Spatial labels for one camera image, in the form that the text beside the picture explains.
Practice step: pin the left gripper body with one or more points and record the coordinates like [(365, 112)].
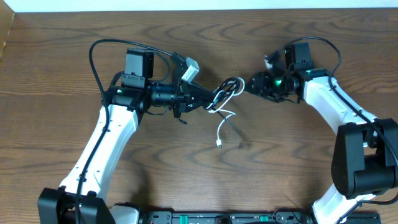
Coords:
[(179, 101)]

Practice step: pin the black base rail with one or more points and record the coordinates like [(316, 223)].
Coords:
[(165, 217)]

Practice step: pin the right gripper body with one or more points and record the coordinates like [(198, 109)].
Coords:
[(272, 88)]

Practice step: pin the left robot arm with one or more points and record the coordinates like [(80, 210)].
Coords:
[(81, 196)]

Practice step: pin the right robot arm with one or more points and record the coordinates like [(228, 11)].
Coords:
[(364, 162)]

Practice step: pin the cardboard box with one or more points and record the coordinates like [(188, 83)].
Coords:
[(7, 16)]

